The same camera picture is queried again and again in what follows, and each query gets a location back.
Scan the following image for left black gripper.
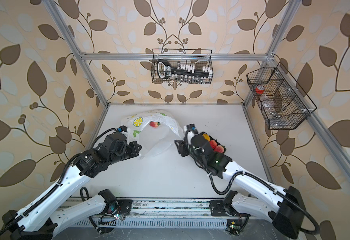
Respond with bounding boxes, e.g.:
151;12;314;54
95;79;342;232
107;140;144;167

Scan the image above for yellow fake fruit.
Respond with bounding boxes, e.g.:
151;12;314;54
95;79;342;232
202;133;210;141

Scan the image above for white plastic bag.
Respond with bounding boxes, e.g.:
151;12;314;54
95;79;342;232
121;110;184;159

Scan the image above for red fake strawberry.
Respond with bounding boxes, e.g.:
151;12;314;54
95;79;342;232
209;140;218;150
150;122;161;128

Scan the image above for peach fake fruit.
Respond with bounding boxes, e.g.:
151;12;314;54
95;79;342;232
214;145;225;154

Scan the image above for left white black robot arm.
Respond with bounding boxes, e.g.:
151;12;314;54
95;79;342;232
0;126;142;240

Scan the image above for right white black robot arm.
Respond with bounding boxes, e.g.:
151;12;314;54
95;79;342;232
175;124;320;240

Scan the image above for black square plate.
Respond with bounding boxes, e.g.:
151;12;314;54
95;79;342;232
201;132;226;154

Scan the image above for red capped clear bottle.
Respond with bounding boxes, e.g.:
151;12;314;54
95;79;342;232
255;85;269;101

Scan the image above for black socket tool set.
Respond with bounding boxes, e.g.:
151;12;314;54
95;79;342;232
156;60;213;79

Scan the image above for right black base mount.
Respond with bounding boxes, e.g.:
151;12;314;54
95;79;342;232
209;200;248;218

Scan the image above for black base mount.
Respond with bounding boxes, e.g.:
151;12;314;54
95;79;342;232
100;199;133;217
209;200;248;218

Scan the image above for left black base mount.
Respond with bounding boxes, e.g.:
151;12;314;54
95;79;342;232
100;199;133;217

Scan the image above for aluminium rail frame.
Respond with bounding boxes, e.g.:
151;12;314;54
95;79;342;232
47;197;295;220

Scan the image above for right black wire basket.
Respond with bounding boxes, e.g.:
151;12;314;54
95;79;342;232
246;63;317;130

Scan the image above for black wire basket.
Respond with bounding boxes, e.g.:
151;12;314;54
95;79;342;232
246;63;317;130
151;48;214;85

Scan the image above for back black wire basket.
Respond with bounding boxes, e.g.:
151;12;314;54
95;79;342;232
151;48;214;85

